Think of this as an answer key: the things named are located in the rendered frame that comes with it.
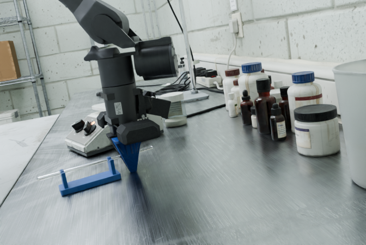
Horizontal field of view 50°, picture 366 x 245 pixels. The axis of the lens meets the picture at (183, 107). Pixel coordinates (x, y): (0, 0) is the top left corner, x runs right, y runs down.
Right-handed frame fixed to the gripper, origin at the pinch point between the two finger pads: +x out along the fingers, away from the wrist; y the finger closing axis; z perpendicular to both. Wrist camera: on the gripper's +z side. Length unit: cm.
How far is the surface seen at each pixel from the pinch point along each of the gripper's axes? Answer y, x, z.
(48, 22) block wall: 274, -41, 20
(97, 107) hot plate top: 25.8, -4.9, 0.5
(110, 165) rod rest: -1.4, 0.9, -4.0
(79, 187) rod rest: -2.1, 2.9, -9.7
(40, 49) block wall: 276, -20, 9
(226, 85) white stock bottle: 26.0, -3.9, 35.4
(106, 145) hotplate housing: 17.1, 2.1, -0.6
